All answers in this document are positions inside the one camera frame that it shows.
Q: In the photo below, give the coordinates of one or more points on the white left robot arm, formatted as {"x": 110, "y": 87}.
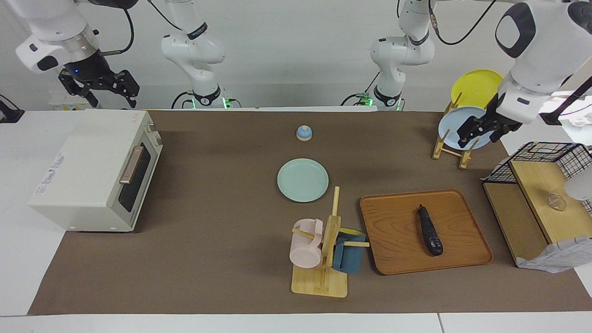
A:
{"x": 545, "y": 46}

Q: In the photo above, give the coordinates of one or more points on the black camera stand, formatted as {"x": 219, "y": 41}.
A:
{"x": 569, "y": 104}

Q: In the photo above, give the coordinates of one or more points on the white toaster oven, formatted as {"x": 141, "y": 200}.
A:
{"x": 83, "y": 171}

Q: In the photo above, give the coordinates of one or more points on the dark purple eggplant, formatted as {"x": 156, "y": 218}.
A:
{"x": 430, "y": 233}

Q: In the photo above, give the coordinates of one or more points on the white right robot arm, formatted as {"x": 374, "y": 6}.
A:
{"x": 194, "y": 48}

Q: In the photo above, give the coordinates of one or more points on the clear glass cup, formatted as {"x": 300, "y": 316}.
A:
{"x": 557, "y": 201}

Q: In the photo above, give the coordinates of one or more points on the light blue plate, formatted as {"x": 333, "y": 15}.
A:
{"x": 451, "y": 121}

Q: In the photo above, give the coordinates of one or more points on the light green plate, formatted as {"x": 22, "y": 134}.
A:
{"x": 303, "y": 180}

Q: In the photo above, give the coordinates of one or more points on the brown wooden tray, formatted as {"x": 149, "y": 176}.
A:
{"x": 393, "y": 236}

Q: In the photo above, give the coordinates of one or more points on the small blue bell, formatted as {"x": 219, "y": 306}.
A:
{"x": 304, "y": 134}

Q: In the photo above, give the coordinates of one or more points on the wooden mug tree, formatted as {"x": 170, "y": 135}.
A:
{"x": 319, "y": 283}

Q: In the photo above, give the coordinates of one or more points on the black stand clamp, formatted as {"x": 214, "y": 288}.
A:
{"x": 9, "y": 111}

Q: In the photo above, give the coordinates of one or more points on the brown table mat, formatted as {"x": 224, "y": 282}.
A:
{"x": 231, "y": 259}

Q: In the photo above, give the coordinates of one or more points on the pink mug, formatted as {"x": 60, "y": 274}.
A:
{"x": 305, "y": 249}

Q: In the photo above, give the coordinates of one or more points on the yellow plate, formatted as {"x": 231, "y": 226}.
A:
{"x": 476, "y": 88}

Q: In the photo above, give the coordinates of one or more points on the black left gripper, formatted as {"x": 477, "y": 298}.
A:
{"x": 502, "y": 118}

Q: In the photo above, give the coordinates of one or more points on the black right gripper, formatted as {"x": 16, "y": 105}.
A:
{"x": 90, "y": 71}

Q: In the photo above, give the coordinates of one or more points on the wooden dish rack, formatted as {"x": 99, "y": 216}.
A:
{"x": 441, "y": 148}

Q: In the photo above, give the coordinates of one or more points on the dark blue mug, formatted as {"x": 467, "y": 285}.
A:
{"x": 349, "y": 256}

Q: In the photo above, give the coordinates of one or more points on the white box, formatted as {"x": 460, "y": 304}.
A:
{"x": 60, "y": 104}

